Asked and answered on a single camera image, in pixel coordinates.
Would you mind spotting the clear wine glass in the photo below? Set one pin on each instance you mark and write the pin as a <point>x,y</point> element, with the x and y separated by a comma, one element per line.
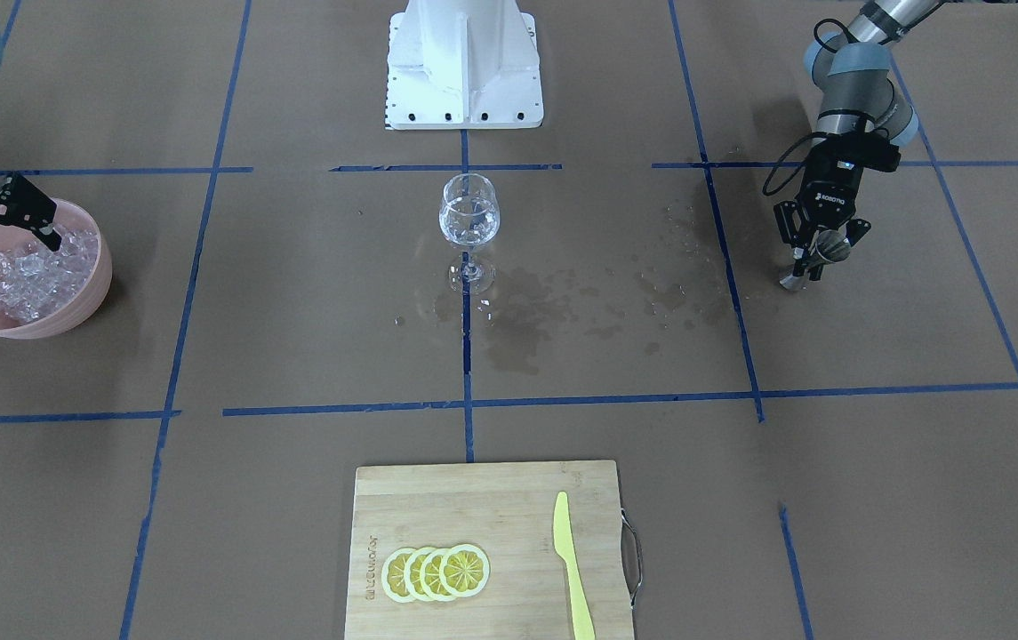
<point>469,218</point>

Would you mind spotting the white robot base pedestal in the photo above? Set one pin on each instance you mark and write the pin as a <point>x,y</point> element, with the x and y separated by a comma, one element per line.
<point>463,65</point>

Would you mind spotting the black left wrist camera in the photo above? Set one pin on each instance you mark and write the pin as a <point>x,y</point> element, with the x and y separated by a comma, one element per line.
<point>867,150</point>

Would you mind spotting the clear ice cube pile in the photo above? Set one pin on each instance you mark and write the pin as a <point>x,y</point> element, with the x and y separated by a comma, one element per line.
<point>35,282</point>

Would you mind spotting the bamboo cutting board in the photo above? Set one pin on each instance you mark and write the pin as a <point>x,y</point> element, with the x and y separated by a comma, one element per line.
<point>505,508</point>

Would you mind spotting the pink bowl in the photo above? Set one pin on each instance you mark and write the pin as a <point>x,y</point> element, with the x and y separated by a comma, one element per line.
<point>87,301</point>

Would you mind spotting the yellow plastic knife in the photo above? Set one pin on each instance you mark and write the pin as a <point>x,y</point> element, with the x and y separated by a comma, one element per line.
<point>563,542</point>

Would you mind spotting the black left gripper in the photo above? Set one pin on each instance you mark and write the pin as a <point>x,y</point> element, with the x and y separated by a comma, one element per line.
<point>829,189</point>

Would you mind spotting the steel double jigger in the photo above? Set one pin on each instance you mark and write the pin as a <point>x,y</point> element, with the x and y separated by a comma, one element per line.
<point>829,247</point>

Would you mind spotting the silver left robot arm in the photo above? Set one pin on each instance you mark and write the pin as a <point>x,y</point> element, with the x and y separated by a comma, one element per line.
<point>862,124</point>

